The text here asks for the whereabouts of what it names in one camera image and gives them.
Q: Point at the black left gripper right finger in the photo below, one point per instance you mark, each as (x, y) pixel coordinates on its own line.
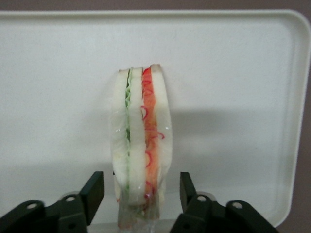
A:
(206, 216)

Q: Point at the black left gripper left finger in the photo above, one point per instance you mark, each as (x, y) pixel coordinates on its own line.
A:
(73, 213)

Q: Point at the triangle sandwich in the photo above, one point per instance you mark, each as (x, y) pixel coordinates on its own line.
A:
(138, 136)

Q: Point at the cream plastic tray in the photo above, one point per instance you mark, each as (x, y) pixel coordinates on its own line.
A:
(230, 97)

